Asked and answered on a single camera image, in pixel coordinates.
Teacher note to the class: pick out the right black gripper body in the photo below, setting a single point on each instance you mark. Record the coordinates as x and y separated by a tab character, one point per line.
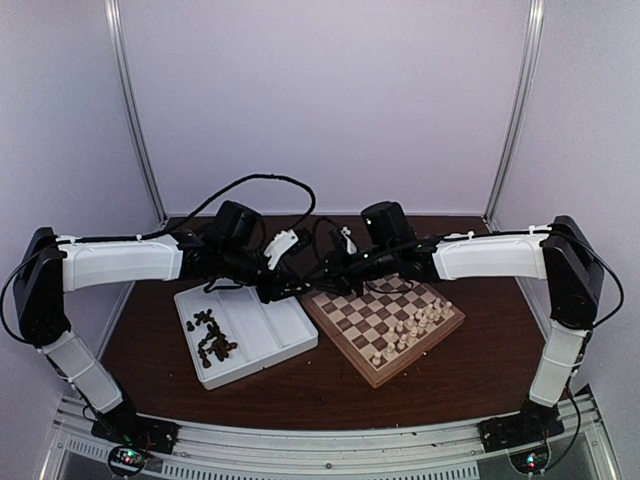
350	274

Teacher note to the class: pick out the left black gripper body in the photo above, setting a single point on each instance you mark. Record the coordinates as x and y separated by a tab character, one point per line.
266	291

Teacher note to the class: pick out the wooden chess board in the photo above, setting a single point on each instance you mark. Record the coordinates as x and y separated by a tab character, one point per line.
357	325

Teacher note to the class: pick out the white plastic compartment tray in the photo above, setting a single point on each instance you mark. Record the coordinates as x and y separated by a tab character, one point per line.
265	334

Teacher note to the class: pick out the light chess queen piece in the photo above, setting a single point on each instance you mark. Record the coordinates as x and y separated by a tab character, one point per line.
402	343

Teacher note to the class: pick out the light chess pawn piece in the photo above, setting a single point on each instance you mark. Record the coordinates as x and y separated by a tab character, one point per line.
447	310

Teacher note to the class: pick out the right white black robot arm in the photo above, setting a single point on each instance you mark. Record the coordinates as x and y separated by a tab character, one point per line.
557	254

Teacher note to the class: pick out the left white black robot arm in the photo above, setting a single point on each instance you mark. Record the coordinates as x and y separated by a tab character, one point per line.
55	265

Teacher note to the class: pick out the pile of dark chess pieces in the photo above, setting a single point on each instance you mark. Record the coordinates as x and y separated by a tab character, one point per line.
215	341

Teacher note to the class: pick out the left controller board with LEDs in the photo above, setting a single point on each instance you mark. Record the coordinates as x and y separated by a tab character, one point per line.
124	461

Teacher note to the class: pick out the controller board with leds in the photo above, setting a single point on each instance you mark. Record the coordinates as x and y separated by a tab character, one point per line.
529	462
124	461

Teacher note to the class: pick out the right controller board with LEDs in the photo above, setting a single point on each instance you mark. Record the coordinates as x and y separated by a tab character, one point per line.
529	462

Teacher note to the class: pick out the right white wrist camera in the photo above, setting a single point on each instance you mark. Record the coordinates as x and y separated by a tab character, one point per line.
342	240

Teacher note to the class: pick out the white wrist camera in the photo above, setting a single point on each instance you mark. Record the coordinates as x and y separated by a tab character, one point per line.
286	242
342	240

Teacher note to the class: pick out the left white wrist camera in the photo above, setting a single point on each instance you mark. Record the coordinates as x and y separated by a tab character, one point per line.
286	242

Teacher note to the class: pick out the right aluminium frame post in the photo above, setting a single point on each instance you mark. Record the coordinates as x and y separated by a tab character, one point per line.
525	79

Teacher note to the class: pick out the aluminium frame post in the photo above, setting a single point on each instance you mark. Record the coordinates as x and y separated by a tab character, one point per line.
133	119
525	79

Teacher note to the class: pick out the front aluminium frame rail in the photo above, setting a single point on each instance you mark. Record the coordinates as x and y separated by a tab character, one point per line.
442	451

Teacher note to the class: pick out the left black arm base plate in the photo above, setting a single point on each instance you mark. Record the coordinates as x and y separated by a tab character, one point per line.
149	435

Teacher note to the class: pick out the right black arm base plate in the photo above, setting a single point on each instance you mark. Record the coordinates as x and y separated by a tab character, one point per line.
511	431

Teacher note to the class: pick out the left aluminium frame post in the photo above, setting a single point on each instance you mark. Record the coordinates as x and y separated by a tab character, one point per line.
133	119

